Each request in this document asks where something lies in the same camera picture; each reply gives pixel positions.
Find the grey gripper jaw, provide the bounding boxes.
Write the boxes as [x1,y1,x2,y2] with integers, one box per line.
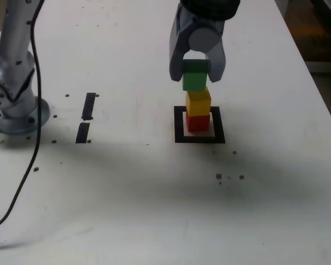
[168,26,195,83]
[187,26,227,84]

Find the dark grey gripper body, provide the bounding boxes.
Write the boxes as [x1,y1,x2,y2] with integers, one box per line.
[172,7,226,37]

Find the green cube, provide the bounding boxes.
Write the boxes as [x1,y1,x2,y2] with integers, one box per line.
[181,60,212,92]

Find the yellow cube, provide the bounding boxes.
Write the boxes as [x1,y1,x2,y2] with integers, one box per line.
[185,86,212,117]

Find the red cube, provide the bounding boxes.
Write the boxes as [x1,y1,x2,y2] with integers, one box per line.
[185,113,211,133]

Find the black tape square outline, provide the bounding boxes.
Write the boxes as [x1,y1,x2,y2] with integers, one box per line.
[173,105,226,144]

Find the black tape strip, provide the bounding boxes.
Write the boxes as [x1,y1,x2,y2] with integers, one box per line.
[75,92,97,144]

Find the black cable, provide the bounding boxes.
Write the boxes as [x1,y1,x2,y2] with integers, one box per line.
[0,0,45,232]

